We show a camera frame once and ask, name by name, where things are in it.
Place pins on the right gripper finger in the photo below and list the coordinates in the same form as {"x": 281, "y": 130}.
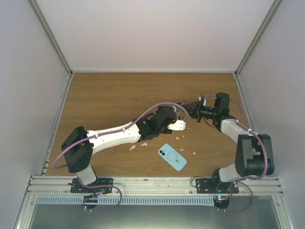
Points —
{"x": 193, "y": 113}
{"x": 190, "y": 106}

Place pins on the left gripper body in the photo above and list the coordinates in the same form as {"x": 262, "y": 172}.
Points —
{"x": 160, "y": 132}

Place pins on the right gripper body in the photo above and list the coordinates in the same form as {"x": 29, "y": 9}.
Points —
{"x": 203, "y": 111}

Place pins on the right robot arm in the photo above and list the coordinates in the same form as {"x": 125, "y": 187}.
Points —
{"x": 254, "y": 153}

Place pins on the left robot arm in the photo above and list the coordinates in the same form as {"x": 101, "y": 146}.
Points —
{"x": 80, "y": 145}

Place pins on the light blue cased phone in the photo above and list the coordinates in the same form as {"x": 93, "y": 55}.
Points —
{"x": 172, "y": 157}

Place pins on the white debris pile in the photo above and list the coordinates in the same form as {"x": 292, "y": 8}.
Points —
{"x": 145, "y": 143}

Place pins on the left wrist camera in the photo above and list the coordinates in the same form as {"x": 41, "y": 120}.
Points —
{"x": 179, "y": 125}

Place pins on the slotted cable duct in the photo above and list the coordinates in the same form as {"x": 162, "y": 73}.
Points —
{"x": 128, "y": 200}

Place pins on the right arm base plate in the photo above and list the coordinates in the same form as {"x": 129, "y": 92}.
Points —
{"x": 206, "y": 186}

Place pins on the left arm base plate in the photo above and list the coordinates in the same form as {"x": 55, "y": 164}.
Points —
{"x": 101, "y": 185}

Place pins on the aluminium front rail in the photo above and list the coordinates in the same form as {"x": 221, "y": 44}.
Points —
{"x": 146, "y": 186}

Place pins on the right aluminium frame post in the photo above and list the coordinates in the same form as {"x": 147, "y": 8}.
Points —
{"x": 258, "y": 35}

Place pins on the aluminium frame post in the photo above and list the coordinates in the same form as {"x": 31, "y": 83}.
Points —
{"x": 258, "y": 35}
{"x": 39, "y": 14}

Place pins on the left aluminium frame post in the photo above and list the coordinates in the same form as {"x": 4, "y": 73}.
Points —
{"x": 39, "y": 14}

